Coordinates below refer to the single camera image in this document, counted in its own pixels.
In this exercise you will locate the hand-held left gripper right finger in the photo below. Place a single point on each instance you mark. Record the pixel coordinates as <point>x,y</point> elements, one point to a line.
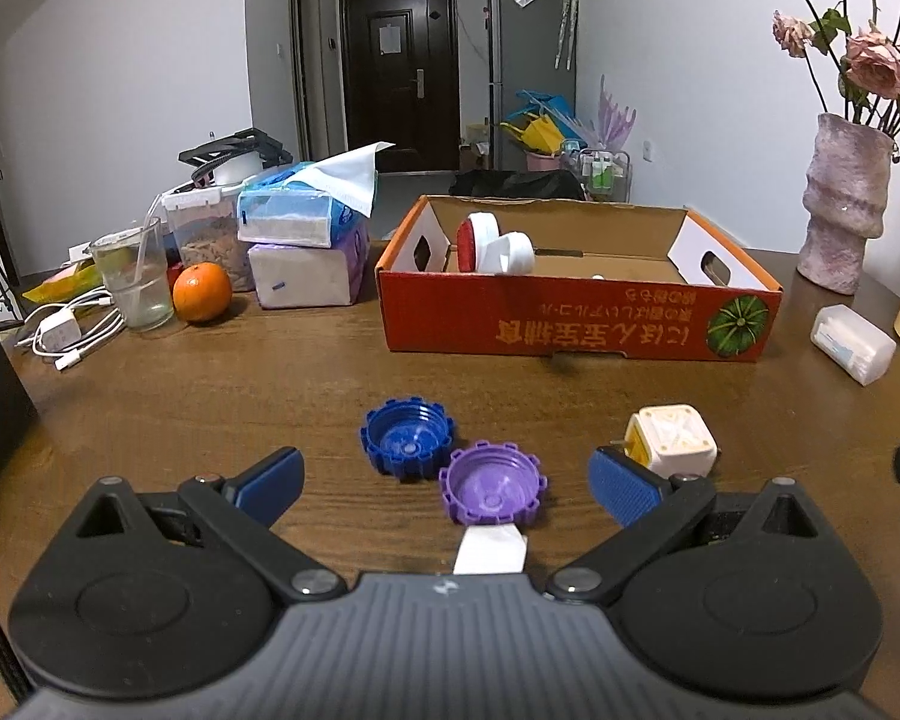
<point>626,487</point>

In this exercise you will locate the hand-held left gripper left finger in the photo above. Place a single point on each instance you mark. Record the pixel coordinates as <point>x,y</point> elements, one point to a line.
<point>274,484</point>

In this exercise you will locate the white and yellow cube block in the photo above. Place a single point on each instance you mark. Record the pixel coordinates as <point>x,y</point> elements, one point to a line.
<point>671,435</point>

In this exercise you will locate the purple bottle cap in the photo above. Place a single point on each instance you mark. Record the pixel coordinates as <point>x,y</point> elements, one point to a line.
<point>491,484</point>

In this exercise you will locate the blue bottle cap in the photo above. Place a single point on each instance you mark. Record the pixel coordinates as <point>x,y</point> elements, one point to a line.
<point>405,439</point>

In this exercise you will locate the clear cotton swab box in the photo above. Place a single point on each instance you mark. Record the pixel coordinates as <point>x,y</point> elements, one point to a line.
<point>851,345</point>

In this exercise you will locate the orange cardboard box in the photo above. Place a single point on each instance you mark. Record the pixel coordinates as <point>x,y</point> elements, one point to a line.
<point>570,322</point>

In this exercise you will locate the white red lint brush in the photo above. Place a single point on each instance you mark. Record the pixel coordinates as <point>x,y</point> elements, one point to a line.
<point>484,229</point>

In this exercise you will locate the orange fruit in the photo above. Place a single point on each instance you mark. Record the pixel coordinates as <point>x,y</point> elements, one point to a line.
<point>202,292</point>

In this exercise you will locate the white purple tissue pack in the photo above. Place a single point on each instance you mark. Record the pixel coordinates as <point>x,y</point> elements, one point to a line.
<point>300,277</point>

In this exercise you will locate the clear glass cup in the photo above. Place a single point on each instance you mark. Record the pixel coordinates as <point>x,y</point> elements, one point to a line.
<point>139,304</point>

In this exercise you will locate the clear food container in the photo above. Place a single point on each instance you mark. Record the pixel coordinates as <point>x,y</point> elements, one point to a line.
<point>206,244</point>

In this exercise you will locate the blue tissue pack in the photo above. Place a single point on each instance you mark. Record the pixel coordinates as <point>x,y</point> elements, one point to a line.
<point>285,217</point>

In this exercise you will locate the clear drinking straw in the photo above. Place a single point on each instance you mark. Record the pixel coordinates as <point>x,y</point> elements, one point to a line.
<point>148,240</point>

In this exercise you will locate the pink ceramic vase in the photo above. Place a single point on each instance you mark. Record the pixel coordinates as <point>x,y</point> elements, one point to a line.
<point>844,202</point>

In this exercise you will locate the yellow packet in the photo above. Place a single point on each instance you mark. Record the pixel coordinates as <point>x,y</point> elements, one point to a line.
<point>64,281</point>

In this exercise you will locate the white appliance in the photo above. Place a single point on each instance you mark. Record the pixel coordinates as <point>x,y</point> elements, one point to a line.
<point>236,170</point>

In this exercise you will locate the trolley cart with bottles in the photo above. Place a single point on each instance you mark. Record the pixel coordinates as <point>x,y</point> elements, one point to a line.
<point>600,172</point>

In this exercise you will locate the black bag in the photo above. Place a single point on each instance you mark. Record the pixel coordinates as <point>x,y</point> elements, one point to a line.
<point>517,186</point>

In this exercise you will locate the pink bucket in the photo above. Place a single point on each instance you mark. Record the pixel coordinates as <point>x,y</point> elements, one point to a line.
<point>544,161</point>

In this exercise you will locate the black plastic rack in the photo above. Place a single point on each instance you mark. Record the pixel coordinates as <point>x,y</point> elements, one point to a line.
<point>232,146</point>

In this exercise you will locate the brown floor carton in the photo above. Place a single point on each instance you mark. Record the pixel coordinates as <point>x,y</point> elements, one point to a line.
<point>476,146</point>

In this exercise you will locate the blue and yellow bags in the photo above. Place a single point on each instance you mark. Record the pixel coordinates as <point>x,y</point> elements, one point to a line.
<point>540,124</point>

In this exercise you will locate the dark wooden door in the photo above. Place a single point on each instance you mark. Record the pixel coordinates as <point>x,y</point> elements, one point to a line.
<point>397,120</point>

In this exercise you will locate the bunch of dried pink roses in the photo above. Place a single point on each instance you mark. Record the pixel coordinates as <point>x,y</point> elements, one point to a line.
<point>874,64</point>

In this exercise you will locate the grey refrigerator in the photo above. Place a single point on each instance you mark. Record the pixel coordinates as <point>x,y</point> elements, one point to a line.
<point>529,52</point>

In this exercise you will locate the white paper notice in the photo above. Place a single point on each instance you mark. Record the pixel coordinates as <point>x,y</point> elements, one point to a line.
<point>390,39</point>

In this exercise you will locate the white hanging umbrellas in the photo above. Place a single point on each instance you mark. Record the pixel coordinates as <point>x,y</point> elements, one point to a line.
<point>566,22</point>

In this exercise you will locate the purple wall decoration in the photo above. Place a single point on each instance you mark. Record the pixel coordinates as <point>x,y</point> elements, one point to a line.
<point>616,120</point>

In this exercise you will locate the interior door frame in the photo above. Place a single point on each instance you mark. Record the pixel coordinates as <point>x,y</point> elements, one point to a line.
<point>307,67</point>

